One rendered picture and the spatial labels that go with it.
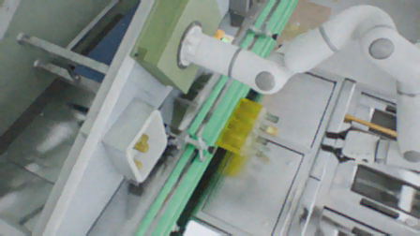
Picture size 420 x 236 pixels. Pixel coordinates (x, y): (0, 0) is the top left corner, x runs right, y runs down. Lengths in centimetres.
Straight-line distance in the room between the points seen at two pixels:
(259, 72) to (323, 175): 66
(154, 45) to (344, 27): 49
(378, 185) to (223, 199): 65
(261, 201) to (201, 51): 66
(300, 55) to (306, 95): 80
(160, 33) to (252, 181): 73
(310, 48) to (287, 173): 67
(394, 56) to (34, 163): 141
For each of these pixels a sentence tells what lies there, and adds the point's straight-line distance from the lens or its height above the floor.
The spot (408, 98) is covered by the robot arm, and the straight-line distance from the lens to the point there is 103.
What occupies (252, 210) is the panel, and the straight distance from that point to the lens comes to 138.
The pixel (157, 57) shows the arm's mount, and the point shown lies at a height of 83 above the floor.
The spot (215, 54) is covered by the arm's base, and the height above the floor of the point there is 94.
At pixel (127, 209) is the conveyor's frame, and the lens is 122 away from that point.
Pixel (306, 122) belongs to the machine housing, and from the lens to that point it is 165.
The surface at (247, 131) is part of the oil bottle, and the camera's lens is 135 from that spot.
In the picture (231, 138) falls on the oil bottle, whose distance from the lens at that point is 133.
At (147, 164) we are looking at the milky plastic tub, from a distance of 119.
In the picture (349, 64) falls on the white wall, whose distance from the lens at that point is 621.
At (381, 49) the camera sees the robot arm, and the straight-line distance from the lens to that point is 88.
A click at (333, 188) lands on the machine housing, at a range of 153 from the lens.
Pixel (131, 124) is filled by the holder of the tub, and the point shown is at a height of 80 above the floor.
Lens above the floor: 126
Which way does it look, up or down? 15 degrees down
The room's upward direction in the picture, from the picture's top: 112 degrees clockwise
